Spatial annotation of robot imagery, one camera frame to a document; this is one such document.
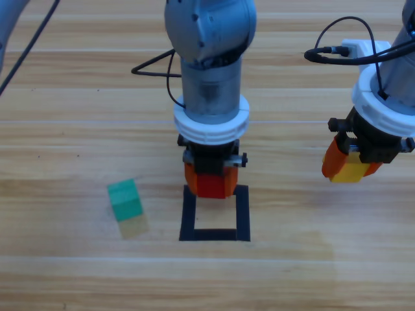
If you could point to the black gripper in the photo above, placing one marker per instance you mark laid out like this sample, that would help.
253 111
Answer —
210 158
373 142

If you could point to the red wooden block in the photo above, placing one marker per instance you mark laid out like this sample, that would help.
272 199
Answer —
210 186

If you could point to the yellow wooden block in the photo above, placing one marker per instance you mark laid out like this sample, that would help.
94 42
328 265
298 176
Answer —
350 171

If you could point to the green wooden block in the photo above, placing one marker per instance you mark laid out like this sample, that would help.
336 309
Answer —
124 201

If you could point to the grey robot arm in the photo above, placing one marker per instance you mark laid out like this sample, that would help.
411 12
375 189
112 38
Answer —
402 71
210 48

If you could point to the black tape square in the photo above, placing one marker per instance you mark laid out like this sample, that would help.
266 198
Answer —
189 220

